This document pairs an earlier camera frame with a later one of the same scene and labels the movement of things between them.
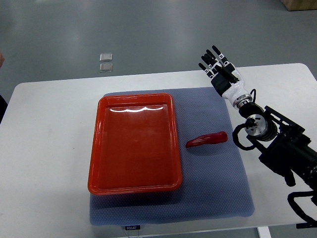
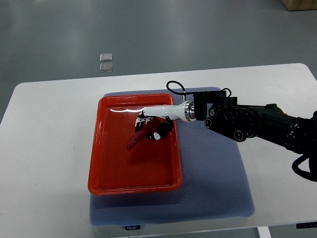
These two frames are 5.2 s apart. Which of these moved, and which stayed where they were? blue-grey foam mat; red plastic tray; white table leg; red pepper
Moved: red pepper
Stayed: red plastic tray; blue-grey foam mat; white table leg
